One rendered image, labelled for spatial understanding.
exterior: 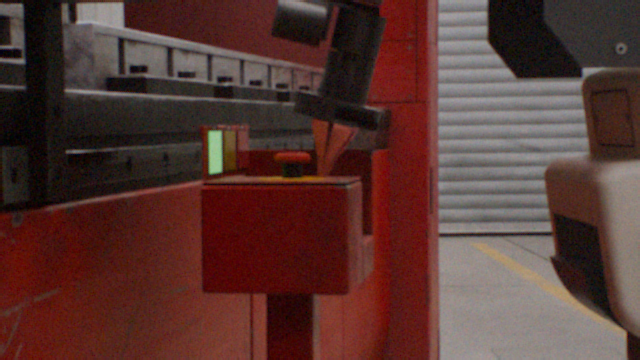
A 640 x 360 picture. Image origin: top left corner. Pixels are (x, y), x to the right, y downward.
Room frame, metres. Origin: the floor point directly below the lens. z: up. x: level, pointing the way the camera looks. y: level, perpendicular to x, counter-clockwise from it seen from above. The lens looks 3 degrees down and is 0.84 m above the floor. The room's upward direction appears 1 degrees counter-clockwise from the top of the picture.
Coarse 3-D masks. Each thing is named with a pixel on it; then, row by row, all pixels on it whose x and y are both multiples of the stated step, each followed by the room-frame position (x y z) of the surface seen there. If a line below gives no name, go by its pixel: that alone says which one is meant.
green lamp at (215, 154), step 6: (210, 132) 1.28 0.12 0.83; (216, 132) 1.31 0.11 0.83; (210, 138) 1.28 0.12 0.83; (216, 138) 1.31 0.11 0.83; (210, 144) 1.28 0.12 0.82; (216, 144) 1.30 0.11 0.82; (210, 150) 1.28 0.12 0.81; (216, 150) 1.30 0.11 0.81; (210, 156) 1.28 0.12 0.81; (216, 156) 1.30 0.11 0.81; (210, 162) 1.28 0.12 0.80; (216, 162) 1.30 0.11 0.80; (210, 168) 1.28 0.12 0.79; (216, 168) 1.30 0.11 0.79
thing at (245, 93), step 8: (216, 88) 1.95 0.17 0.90; (224, 88) 1.94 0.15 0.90; (232, 88) 1.94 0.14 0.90; (240, 88) 1.99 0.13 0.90; (248, 88) 2.03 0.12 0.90; (256, 88) 2.09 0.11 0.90; (264, 88) 2.14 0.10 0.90; (272, 88) 2.20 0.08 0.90; (216, 96) 1.95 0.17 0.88; (224, 96) 1.94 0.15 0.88; (232, 96) 1.94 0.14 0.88; (240, 96) 1.99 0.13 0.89; (248, 96) 2.03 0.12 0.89; (256, 96) 2.09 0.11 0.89; (264, 96) 2.14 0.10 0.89; (272, 96) 2.20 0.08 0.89
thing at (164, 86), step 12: (108, 84) 1.56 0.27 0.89; (120, 84) 1.56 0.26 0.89; (132, 84) 1.55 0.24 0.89; (144, 84) 1.55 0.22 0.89; (156, 84) 1.59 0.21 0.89; (168, 84) 1.63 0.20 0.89; (180, 84) 1.68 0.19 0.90; (192, 84) 1.74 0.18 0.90; (204, 84) 1.79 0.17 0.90; (180, 96) 1.69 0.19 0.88; (192, 96) 1.74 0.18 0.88; (204, 96) 1.79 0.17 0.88
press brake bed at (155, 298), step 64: (384, 128) 3.16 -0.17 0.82; (0, 192) 1.03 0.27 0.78; (128, 192) 1.32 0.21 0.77; (192, 192) 1.52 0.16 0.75; (384, 192) 3.09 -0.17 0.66; (0, 256) 1.02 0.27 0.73; (64, 256) 1.14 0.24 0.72; (128, 256) 1.30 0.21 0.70; (192, 256) 1.52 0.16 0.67; (384, 256) 3.08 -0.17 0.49; (0, 320) 1.02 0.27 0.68; (64, 320) 1.14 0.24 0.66; (128, 320) 1.30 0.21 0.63; (192, 320) 1.52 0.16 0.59; (256, 320) 1.82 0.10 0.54; (320, 320) 2.29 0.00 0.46; (384, 320) 3.07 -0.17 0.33
